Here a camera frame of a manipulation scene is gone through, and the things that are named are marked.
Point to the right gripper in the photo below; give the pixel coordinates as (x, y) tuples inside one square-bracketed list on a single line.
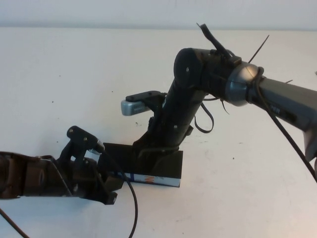
[(166, 135)]

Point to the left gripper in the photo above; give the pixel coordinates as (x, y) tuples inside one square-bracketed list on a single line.
[(84, 178)]

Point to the black printed glasses case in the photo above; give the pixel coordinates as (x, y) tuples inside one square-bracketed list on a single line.
[(163, 180)]

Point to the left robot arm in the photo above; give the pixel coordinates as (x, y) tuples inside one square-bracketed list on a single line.
[(24, 176)]

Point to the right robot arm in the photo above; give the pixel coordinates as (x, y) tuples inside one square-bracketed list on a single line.
[(188, 74)]

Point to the black zip tie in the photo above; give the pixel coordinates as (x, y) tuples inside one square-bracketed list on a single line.
[(224, 106), (258, 49)]

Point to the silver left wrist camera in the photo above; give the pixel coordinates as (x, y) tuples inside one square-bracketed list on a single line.
[(96, 146)]

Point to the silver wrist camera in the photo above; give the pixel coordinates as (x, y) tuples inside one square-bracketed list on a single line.
[(96, 146), (133, 107)]

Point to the black right camera bracket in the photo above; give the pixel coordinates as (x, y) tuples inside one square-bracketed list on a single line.
[(158, 104)]

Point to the black camera bracket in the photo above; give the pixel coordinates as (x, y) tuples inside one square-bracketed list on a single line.
[(76, 135), (158, 104)]

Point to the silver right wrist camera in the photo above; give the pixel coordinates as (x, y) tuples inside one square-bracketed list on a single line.
[(133, 107)]

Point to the black left camera bracket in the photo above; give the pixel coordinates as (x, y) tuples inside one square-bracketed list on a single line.
[(76, 135)]

